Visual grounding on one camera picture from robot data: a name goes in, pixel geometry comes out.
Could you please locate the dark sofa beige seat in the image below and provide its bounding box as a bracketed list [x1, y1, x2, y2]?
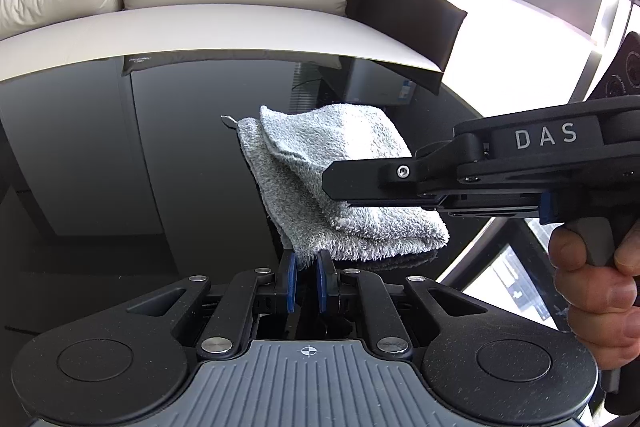
[1, 0, 466, 92]

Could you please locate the grey terry towel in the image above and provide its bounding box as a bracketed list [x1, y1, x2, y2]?
[220, 103, 450, 263]

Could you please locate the bare right hand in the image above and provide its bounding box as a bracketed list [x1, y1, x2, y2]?
[548, 225, 639, 371]

